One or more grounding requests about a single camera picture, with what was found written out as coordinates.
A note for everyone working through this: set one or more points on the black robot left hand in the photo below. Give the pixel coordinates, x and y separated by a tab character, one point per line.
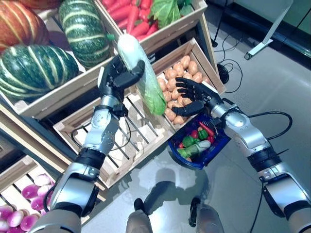
116	77

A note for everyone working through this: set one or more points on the small green bell pepper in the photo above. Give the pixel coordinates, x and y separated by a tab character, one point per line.
203	135

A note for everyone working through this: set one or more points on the green leafy cabbage head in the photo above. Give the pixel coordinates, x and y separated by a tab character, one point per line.
165	9

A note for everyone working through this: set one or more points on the silver robot right leg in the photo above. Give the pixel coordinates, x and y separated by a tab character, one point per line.
210	221

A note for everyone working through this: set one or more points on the small green striped pumpkin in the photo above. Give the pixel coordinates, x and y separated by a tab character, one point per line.
82	31

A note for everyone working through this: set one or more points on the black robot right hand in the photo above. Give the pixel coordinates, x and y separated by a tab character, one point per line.
199	93

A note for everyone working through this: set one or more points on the silver robot left leg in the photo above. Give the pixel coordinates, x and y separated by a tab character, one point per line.
138	222

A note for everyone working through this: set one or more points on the purple white plastic onion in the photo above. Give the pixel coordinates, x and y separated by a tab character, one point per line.
43	190
15	218
42	179
5	211
30	191
37	202
29	222

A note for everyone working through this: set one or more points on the red plastic carrot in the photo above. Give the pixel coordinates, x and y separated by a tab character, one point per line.
116	5
133	19
143	15
108	2
122	24
145	3
139	29
151	28
121	12

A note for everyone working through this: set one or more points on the white office desk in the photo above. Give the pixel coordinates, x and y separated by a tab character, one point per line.
272	36

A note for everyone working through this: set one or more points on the large green striped pumpkin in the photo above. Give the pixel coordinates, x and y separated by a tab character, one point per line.
34	72

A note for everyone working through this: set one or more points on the black round floor base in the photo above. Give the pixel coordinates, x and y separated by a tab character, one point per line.
223	72

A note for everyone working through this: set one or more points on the small red bell pepper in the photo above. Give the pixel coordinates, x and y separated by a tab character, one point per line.
211	139

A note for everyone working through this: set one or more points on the blue plastic shopping basket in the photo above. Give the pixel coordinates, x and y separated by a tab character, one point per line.
209	157

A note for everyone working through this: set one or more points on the small red tomato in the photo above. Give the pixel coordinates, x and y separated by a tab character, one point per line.
194	134

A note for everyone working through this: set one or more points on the wooden display stand dark posts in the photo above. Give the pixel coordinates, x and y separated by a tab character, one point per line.
31	132

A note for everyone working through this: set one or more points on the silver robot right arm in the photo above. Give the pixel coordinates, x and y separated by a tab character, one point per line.
245	136

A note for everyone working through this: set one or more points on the small green round vegetable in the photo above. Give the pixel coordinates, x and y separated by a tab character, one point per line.
189	141

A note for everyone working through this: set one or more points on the orange striped pumpkin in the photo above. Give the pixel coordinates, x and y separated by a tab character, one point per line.
19	24
39	3

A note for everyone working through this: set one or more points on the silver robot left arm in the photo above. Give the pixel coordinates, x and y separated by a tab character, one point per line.
99	136

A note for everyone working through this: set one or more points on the tiny red vegetable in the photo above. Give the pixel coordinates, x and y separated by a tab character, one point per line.
181	145

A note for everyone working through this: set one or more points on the wide light wooden crate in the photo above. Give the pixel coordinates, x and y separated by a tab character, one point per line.
73	93

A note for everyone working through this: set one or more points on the red chili pepper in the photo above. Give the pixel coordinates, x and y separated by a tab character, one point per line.
206	128

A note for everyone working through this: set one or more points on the black metal rack stand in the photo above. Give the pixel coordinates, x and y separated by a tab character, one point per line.
219	24

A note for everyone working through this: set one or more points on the silver robot leg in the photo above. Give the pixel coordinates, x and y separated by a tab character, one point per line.
138	222
210	221

